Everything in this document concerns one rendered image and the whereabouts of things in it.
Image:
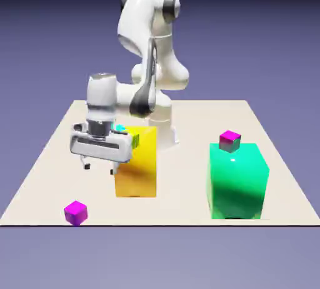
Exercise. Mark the small magenta cube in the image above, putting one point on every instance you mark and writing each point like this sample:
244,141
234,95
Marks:
230,141
75,213

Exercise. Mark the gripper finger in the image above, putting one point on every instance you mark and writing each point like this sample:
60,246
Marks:
114,169
86,166

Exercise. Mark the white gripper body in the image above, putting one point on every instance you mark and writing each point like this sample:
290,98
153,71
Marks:
100,147

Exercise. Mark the small yellow-green cube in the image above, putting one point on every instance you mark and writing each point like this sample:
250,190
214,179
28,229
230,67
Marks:
135,140

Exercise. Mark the large green box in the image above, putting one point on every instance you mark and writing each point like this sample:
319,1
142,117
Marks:
237,181

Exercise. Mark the small cyan cube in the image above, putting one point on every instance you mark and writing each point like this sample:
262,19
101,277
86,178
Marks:
120,127

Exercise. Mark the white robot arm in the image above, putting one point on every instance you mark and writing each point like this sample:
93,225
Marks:
140,23

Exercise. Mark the large yellow box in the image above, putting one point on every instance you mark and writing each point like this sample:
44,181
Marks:
140,169

